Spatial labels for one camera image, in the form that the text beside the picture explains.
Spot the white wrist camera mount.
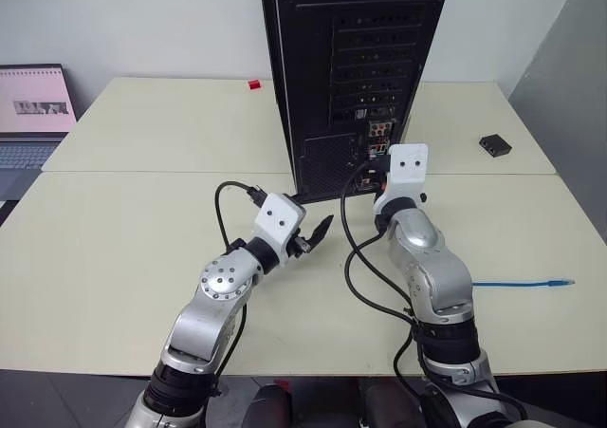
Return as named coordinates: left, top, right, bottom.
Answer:
left=372, top=142, right=430, bottom=216
left=251, top=192, right=306, bottom=269

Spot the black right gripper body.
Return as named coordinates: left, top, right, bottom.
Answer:
left=377, top=154, right=392, bottom=192

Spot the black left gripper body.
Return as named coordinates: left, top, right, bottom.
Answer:
left=285, top=229, right=316, bottom=260

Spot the grey laptop with pink screen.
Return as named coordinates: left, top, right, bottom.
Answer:
left=0, top=63, right=79, bottom=202

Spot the blue ethernet cable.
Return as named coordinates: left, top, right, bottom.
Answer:
left=471, top=277, right=577, bottom=289

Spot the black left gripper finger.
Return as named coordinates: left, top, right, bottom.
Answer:
left=305, top=214, right=335, bottom=253

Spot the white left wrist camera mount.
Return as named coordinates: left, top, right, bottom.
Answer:
left=251, top=192, right=306, bottom=269

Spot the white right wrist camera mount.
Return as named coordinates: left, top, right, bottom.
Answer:
left=372, top=142, right=430, bottom=216

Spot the small black box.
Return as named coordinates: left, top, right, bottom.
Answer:
left=478, top=134, right=514, bottom=158

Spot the dark rounded shape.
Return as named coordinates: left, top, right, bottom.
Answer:
left=249, top=383, right=294, bottom=428

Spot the black computer tower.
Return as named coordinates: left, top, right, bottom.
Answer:
left=258, top=0, right=454, bottom=206

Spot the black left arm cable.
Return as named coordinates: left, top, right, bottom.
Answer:
left=212, top=180, right=267, bottom=382

